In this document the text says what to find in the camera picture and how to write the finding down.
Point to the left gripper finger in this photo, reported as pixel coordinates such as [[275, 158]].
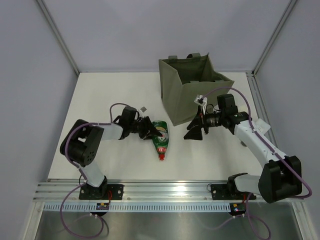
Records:
[[149, 127], [152, 134]]

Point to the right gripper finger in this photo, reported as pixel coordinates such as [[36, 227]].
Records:
[[197, 120], [195, 133]]

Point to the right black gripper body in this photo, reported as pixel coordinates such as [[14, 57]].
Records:
[[212, 120]]

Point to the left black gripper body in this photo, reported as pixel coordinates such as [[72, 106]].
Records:
[[140, 127]]

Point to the green dish soap bottle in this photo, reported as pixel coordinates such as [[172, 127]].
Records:
[[161, 143]]

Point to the green canvas bag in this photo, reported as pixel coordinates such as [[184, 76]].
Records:
[[183, 79]]

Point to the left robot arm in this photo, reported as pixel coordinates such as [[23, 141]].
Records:
[[81, 144]]

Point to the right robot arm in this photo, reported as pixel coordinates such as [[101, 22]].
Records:
[[281, 174]]

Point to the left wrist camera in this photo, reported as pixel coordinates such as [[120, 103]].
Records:
[[142, 111]]

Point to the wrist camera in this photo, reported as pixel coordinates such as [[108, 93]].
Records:
[[142, 111], [201, 101]]

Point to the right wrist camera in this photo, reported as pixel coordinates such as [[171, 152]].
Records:
[[201, 101]]

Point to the aluminium mounting rail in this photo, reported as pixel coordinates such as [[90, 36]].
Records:
[[136, 191]]

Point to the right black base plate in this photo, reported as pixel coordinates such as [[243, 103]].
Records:
[[221, 191]]

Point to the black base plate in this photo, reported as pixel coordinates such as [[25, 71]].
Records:
[[104, 192], [221, 191]]

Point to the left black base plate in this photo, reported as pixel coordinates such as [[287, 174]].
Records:
[[104, 192]]

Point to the white slotted cable duct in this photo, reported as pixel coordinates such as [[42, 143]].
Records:
[[143, 207]]

